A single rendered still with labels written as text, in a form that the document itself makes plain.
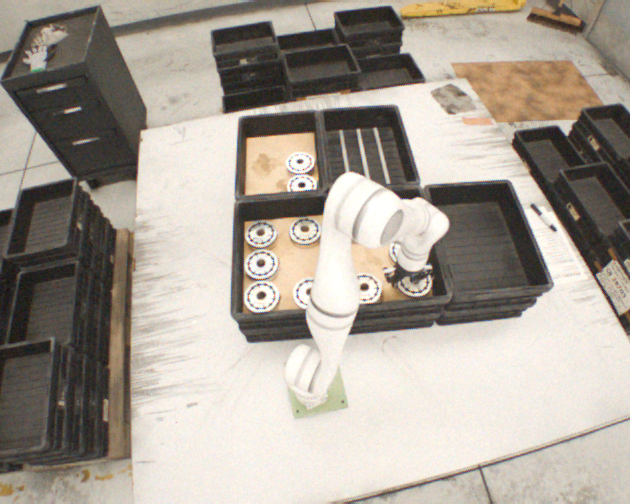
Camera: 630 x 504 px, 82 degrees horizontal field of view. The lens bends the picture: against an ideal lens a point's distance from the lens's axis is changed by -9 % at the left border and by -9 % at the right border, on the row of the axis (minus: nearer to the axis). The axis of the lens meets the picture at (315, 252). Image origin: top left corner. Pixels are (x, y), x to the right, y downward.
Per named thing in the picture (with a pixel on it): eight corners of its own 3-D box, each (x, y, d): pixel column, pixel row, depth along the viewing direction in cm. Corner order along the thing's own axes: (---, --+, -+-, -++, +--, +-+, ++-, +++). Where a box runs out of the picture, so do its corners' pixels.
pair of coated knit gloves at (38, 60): (49, 69, 180) (46, 64, 177) (15, 78, 179) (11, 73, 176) (59, 43, 193) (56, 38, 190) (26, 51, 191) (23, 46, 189)
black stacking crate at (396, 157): (414, 206, 135) (421, 185, 125) (329, 213, 134) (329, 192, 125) (393, 128, 155) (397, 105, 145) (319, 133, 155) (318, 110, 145)
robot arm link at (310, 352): (277, 374, 81) (284, 388, 96) (318, 394, 79) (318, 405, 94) (296, 335, 85) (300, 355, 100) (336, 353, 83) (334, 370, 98)
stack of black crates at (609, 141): (628, 190, 219) (664, 151, 190) (588, 198, 217) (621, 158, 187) (592, 144, 239) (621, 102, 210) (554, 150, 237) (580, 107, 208)
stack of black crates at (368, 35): (384, 63, 287) (391, 4, 248) (397, 87, 272) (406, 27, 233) (332, 70, 284) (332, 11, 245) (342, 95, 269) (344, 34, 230)
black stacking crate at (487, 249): (536, 305, 115) (554, 288, 105) (443, 315, 114) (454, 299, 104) (497, 201, 135) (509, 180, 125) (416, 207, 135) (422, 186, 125)
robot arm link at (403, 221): (444, 209, 75) (407, 190, 79) (397, 197, 52) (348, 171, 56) (421, 250, 78) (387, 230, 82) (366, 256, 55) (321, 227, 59)
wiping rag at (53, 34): (65, 45, 191) (62, 39, 188) (27, 54, 190) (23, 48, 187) (74, 19, 206) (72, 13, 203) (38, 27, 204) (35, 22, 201)
